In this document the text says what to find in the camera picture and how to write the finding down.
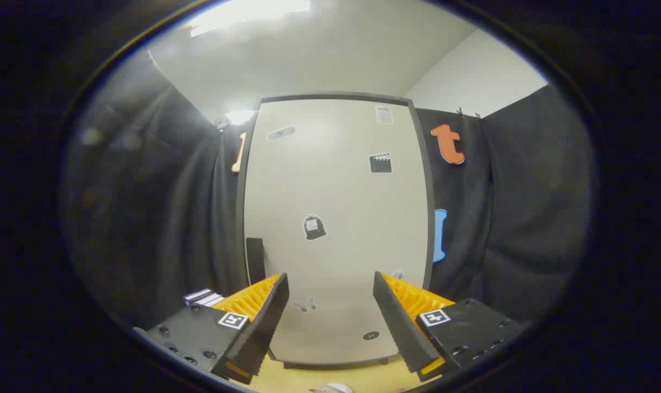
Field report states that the blue and white book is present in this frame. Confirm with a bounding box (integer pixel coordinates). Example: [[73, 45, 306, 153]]
[[183, 288, 225, 307]]

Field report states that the ceiling light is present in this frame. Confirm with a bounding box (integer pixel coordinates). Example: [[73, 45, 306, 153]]
[[188, 0, 312, 38]]

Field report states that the grey shoe cabinet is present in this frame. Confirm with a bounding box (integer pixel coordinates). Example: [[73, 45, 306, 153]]
[[235, 92, 437, 369]]

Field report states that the white shoe cabinet door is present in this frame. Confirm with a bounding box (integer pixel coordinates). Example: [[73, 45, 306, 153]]
[[245, 99, 430, 365]]

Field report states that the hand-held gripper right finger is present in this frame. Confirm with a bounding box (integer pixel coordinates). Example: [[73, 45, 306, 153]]
[[373, 271, 527, 383]]

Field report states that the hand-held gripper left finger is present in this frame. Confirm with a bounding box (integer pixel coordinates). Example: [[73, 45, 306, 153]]
[[134, 273, 290, 385]]

